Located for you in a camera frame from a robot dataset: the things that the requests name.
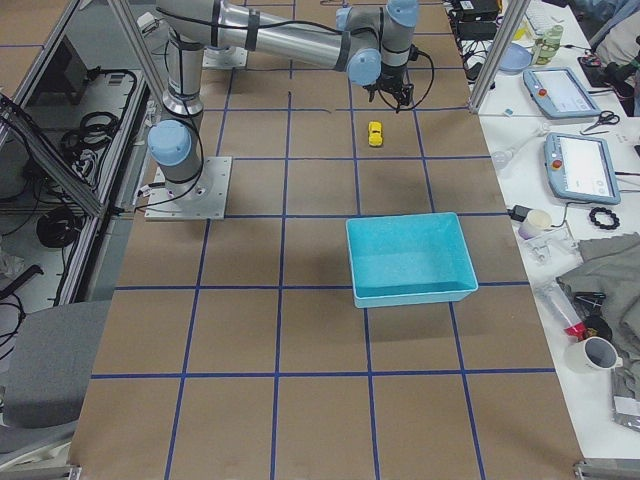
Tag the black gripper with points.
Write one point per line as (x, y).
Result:
(389, 82)

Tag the yellow toy beetle car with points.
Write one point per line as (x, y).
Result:
(375, 135)

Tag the light blue plate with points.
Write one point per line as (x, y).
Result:
(515, 59)

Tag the upper blue teach pendant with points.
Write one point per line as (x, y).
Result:
(559, 94)

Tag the blue teach pendant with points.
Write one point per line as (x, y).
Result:
(559, 94)
(580, 168)

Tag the turquoise plastic bin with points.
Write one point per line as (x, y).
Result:
(408, 260)

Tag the cream paper cup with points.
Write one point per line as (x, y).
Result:
(536, 223)

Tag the lower blue teach pendant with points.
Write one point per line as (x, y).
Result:
(580, 168)

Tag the black scissors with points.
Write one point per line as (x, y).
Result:
(606, 117)

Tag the grey cloth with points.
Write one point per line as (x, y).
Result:
(611, 266)

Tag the white mug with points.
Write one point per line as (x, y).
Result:
(591, 355)

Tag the grey chair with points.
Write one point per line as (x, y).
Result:
(48, 376)

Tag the aluminium frame post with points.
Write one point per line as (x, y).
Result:
(513, 15)

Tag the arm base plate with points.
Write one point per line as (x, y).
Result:
(227, 58)
(207, 200)

